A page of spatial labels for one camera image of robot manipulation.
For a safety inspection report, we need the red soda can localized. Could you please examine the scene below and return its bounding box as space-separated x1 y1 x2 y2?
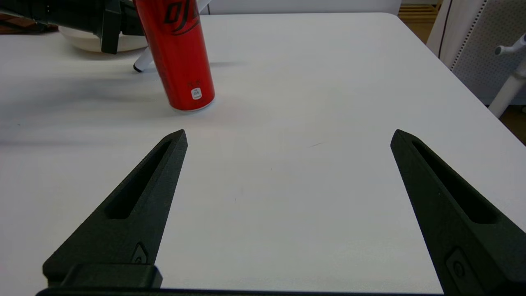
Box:
132 0 216 112

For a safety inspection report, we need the folded brown cloth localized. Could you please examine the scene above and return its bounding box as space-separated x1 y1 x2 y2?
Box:
0 14 58 35

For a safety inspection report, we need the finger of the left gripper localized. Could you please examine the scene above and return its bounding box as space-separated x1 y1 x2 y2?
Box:
120 0 145 37

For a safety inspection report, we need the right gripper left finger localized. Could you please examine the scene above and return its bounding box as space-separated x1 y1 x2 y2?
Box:
42 129 188 285

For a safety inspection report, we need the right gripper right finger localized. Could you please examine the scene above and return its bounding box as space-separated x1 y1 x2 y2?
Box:
390 129 526 296

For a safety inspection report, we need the white perforated panel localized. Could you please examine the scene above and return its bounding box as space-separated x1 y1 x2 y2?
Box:
427 0 526 105

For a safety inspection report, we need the white desk leg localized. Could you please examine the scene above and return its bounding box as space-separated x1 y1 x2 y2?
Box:
488 66 526 119

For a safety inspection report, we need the white marker with black cap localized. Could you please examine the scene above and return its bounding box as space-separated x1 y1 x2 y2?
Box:
133 0 212 73

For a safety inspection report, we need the beige round plate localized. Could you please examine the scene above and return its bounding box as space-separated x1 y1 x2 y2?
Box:
59 27 148 53

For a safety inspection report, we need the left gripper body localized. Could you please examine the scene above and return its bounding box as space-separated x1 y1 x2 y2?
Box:
0 0 122 55

